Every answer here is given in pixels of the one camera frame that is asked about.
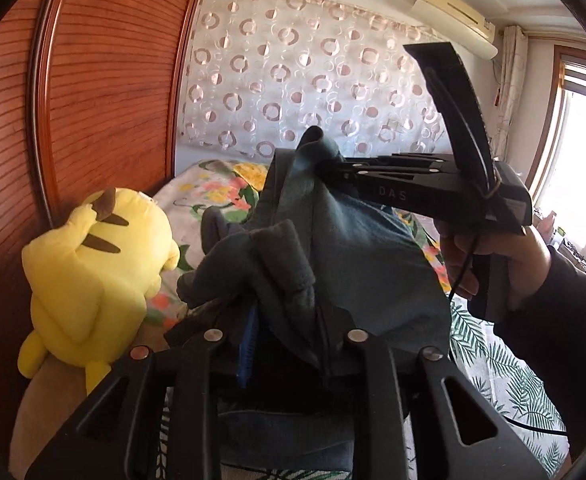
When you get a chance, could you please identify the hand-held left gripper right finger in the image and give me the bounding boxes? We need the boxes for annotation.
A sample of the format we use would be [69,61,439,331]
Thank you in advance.
[343,327,548,480]

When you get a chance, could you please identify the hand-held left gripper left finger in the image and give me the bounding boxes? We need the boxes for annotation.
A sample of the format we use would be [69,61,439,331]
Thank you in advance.
[24,305,261,480]

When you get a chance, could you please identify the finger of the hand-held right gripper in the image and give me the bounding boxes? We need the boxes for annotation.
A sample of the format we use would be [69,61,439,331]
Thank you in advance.
[342,151,448,171]
[320,159,446,196]

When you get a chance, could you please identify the grey-blue pants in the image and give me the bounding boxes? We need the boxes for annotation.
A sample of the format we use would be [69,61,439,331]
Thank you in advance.
[163,125,454,476]

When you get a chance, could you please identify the person's right forearm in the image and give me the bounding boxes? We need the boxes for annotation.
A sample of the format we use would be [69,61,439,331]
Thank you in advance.
[493,247,586,480]

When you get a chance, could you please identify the person's right hand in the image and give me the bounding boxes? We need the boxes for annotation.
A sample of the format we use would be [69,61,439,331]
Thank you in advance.
[438,230,554,322]

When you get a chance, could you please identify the beige window curtain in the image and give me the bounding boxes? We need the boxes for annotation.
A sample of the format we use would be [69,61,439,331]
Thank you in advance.
[498,24,530,173]

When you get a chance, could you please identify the window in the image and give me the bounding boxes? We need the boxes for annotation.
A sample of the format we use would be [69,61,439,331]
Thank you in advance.
[523,35,586,306]

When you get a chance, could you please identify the leaf print bed sheet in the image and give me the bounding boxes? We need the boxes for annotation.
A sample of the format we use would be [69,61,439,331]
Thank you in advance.
[153,287,576,480]

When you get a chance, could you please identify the circle pattern curtain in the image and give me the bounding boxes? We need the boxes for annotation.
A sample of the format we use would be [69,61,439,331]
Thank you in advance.
[175,0,504,167]

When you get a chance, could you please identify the white air conditioner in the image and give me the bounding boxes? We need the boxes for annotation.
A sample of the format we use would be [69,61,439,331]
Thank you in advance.
[410,0,500,61]

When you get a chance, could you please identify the yellow plush toy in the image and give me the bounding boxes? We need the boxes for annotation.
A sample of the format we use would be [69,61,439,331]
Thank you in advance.
[17,187,181,396]

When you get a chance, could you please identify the beige pillow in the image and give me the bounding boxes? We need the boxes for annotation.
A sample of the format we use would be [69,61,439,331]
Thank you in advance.
[10,317,174,480]

